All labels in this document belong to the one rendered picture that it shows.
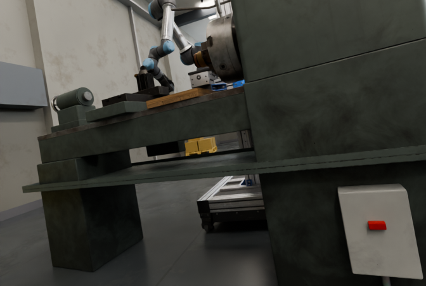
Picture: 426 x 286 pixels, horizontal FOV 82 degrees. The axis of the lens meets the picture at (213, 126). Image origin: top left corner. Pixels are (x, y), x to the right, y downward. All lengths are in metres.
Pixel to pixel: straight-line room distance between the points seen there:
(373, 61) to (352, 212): 0.48
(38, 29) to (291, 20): 4.70
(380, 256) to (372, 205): 0.16
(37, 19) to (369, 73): 5.05
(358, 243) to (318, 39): 0.67
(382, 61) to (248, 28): 0.47
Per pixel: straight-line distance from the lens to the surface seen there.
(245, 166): 0.92
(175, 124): 1.20
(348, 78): 0.95
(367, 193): 0.90
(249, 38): 1.02
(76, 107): 1.86
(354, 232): 0.94
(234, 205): 1.77
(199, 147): 7.93
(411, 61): 0.97
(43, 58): 5.10
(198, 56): 1.31
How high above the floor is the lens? 0.70
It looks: 1 degrees up
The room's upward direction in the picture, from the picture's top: 10 degrees counter-clockwise
